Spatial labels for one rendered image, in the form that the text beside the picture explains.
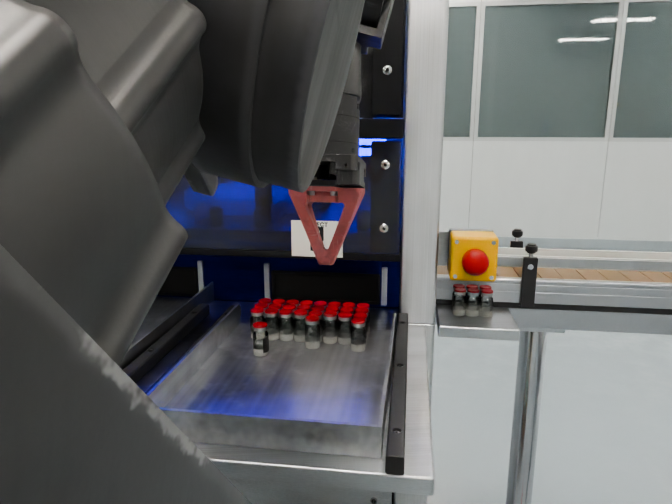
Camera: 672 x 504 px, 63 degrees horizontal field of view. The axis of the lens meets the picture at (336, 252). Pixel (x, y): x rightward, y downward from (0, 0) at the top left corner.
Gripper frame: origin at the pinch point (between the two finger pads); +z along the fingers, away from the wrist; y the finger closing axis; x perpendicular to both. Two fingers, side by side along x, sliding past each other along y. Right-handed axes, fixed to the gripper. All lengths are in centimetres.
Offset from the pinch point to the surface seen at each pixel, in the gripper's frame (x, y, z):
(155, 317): 34, 36, 15
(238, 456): 8.5, -0.1, 20.4
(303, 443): 2.1, 1.2, 19.2
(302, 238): 9.2, 36.2, 0.5
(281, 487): 14, 44, 47
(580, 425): -80, 176, 82
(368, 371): -3.1, 19.9, 17.0
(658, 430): -110, 177, 82
